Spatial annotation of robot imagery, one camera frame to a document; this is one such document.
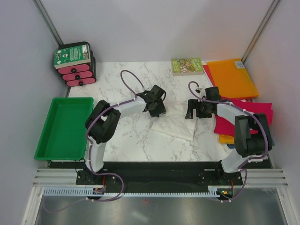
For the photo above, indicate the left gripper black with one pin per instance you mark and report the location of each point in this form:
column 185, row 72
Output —
column 161, row 110

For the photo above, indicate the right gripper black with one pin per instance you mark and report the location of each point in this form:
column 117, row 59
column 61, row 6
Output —
column 195, row 103

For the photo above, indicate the white t shirt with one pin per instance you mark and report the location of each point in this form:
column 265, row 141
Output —
column 173, row 122

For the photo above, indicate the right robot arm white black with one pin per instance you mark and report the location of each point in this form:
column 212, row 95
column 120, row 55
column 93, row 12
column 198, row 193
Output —
column 252, row 137

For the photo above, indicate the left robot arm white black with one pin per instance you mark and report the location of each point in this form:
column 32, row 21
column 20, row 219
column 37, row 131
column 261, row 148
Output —
column 103, row 121

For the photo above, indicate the light green book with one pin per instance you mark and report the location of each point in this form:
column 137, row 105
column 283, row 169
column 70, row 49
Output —
column 187, row 66

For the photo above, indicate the magenta folded t shirt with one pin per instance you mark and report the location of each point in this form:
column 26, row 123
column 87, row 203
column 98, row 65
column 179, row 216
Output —
column 224, row 127

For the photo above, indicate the red folder under orange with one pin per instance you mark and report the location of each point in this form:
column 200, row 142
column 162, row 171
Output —
column 208, row 73

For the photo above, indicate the orange plastic folder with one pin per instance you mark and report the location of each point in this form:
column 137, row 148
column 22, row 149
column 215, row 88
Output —
column 232, row 79

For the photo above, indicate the black pink drawer stand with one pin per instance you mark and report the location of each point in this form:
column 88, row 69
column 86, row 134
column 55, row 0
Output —
column 79, row 75

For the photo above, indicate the green book on stand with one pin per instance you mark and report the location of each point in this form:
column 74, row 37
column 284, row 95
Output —
column 72, row 56

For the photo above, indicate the green plastic tray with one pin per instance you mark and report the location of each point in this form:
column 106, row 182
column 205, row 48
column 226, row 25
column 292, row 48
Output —
column 63, row 135

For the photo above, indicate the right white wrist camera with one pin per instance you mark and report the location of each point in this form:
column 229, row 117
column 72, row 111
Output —
column 201, row 92

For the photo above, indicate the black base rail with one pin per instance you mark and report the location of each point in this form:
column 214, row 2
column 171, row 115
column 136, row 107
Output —
column 153, row 176

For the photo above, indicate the white slotted cable duct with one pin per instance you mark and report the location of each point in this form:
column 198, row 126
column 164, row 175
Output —
column 102, row 192

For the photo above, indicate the right aluminium frame post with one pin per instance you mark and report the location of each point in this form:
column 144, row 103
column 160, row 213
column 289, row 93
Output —
column 260, row 29

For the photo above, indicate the aluminium frame post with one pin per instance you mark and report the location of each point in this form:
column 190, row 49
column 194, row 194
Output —
column 47, row 20
column 260, row 29

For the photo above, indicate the left aluminium frame post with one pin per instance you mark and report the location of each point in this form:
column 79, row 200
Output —
column 47, row 20

